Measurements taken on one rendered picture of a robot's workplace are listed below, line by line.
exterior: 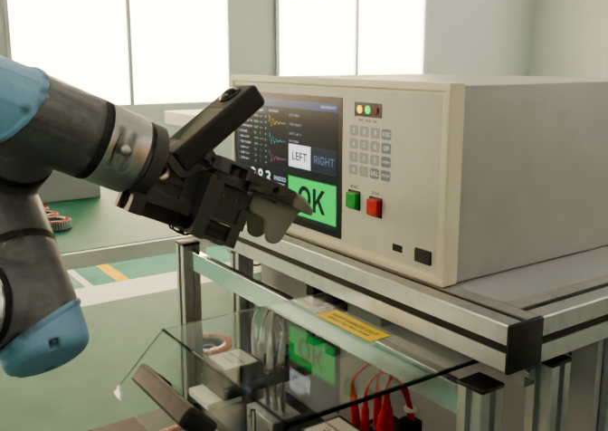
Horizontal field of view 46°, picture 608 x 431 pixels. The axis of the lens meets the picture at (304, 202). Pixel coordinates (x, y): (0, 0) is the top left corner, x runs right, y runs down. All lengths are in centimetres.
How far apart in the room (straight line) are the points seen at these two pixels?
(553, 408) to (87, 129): 51
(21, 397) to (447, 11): 666
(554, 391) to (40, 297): 49
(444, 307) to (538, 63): 789
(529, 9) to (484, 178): 784
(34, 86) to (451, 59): 713
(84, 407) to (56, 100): 80
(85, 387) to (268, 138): 65
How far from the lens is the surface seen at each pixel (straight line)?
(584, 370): 81
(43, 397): 139
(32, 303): 62
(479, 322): 67
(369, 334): 74
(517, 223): 81
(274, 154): 96
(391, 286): 75
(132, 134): 65
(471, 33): 787
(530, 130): 80
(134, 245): 239
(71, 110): 63
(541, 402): 77
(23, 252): 65
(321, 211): 88
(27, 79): 62
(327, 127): 86
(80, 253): 234
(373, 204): 79
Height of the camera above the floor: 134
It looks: 11 degrees down
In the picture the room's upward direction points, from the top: straight up
